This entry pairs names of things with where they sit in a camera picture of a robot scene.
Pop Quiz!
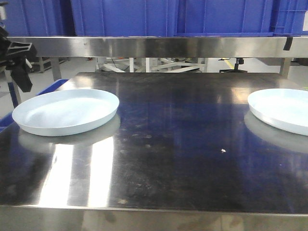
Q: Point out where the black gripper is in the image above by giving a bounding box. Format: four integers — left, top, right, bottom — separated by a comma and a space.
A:
0, 27, 37, 92

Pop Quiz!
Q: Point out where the light blue plate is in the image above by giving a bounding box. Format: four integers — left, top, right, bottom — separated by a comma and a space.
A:
247, 89, 308, 136
12, 89, 119, 137

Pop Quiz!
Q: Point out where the left steel shelf leg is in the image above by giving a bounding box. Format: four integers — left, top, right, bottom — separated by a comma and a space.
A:
4, 70, 21, 108

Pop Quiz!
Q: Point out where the steel shelf leg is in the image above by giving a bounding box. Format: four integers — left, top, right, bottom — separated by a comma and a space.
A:
279, 58, 293, 78
4, 70, 21, 108

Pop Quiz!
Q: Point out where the right steel shelf leg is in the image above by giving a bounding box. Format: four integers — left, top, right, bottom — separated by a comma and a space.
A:
279, 58, 293, 78

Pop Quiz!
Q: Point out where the left blue plastic bin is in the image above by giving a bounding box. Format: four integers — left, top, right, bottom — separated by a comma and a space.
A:
0, 0, 75, 37

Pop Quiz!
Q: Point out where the blue plastic bin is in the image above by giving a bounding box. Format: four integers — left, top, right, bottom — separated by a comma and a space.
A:
175, 0, 273, 37
0, 0, 75, 37
71, 0, 179, 37

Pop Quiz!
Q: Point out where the blue bin beside table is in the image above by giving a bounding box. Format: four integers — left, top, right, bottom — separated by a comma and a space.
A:
0, 78, 70, 132

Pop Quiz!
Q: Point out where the middle blue plastic bin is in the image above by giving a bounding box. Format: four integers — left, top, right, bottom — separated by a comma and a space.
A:
71, 0, 179, 37

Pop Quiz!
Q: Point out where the right centre blue plastic bin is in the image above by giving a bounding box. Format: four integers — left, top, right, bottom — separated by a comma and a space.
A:
175, 0, 273, 37

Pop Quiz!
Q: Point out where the black background stand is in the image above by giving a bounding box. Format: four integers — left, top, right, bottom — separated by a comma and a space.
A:
219, 58, 247, 73

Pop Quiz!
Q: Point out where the black tape strip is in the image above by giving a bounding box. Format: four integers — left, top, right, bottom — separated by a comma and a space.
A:
283, 37, 293, 51

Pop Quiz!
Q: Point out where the far right blue crate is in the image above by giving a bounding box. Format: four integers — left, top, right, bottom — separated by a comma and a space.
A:
270, 0, 308, 36

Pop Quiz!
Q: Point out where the white background frame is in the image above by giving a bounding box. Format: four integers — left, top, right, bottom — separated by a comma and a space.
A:
95, 57, 208, 73

